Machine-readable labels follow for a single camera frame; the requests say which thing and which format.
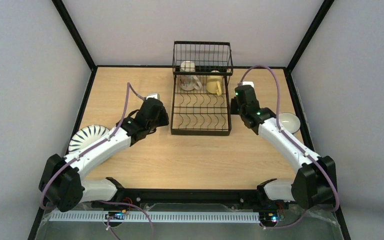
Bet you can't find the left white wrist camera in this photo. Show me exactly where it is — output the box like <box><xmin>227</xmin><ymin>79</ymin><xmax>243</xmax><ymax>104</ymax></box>
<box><xmin>145</xmin><ymin>93</ymin><xmax>160</xmax><ymax>101</ymax></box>

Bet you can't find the yellow ceramic mug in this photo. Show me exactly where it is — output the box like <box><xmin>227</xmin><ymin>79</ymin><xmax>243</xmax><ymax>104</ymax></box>
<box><xmin>206</xmin><ymin>75</ymin><xmax>223</xmax><ymax>96</ymax></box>

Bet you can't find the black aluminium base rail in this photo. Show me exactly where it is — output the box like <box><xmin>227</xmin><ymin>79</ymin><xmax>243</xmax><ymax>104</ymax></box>
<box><xmin>42</xmin><ymin>188</ymin><xmax>340</xmax><ymax>210</ymax></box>

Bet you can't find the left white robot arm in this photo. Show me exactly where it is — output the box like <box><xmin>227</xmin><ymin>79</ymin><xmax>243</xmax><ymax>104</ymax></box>
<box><xmin>39</xmin><ymin>97</ymin><xmax>169</xmax><ymax>212</ymax></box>

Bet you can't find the white bowl with dark rim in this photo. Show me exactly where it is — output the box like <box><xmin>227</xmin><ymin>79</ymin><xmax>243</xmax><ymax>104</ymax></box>
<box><xmin>278</xmin><ymin>112</ymin><xmax>301</xmax><ymax>134</ymax></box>

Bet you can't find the seashell pattern ceramic mug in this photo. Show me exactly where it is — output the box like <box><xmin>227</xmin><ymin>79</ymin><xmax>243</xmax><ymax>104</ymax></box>
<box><xmin>179</xmin><ymin>60</ymin><xmax>203</xmax><ymax>91</ymax></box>

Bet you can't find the blue striped white plate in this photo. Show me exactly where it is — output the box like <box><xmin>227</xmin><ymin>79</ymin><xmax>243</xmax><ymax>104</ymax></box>
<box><xmin>68</xmin><ymin>124</ymin><xmax>110</xmax><ymax>154</ymax></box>

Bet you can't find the white slotted cable duct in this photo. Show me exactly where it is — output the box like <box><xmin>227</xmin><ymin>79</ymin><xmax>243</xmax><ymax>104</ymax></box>
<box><xmin>48</xmin><ymin>210</ymin><xmax>260</xmax><ymax>224</ymax></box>

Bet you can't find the black wire dish rack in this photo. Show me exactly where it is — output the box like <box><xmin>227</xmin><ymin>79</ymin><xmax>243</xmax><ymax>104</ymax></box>
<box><xmin>170</xmin><ymin>40</ymin><xmax>233</xmax><ymax>136</ymax></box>

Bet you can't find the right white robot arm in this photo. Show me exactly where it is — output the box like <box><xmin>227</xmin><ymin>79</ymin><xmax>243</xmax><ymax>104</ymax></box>
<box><xmin>234</xmin><ymin>85</ymin><xmax>338</xmax><ymax>210</ymax></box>

